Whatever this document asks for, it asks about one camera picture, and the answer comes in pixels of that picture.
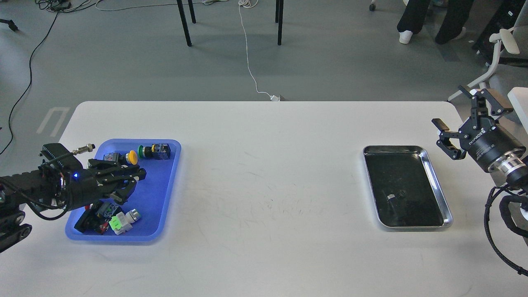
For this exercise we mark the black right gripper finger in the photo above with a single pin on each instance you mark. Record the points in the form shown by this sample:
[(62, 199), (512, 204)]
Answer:
[(487, 106), (445, 135)]

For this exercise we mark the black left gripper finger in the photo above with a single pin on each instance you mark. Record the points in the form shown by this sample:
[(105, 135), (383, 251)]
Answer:
[(107, 172), (118, 191)]

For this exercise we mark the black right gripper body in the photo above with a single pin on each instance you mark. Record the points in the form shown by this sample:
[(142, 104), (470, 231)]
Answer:
[(488, 145)]

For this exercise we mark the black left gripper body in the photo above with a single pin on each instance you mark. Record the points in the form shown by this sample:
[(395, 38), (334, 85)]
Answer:
[(83, 188)]

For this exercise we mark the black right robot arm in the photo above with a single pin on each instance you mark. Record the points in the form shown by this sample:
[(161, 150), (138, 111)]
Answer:
[(515, 172)]

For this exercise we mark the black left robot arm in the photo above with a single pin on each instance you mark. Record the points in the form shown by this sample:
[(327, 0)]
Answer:
[(61, 182)]

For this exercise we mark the blue plastic tray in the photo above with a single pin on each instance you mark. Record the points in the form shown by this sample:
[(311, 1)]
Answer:
[(151, 196)]

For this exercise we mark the silver metal tray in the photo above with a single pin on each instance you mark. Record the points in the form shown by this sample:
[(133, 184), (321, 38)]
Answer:
[(394, 168)]

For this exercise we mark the black table leg left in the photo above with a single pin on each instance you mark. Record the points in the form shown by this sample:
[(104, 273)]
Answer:
[(183, 19)]

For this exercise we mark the black table leg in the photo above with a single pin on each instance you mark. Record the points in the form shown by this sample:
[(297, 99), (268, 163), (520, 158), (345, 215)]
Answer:
[(183, 19), (279, 6)]

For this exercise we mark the black table leg right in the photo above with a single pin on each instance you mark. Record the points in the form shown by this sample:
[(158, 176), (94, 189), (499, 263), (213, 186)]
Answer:
[(279, 6)]

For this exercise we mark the yellow push button switch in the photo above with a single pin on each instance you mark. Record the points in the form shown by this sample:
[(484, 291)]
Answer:
[(129, 158)]

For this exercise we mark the white green selector switch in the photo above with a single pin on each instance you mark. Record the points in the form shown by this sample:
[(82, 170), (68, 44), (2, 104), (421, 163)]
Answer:
[(121, 222)]

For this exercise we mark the red emergency stop switch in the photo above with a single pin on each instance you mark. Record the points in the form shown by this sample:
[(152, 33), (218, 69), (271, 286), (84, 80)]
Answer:
[(97, 217)]

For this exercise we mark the green push button switch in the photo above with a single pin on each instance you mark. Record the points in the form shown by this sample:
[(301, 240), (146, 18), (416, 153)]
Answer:
[(158, 151)]

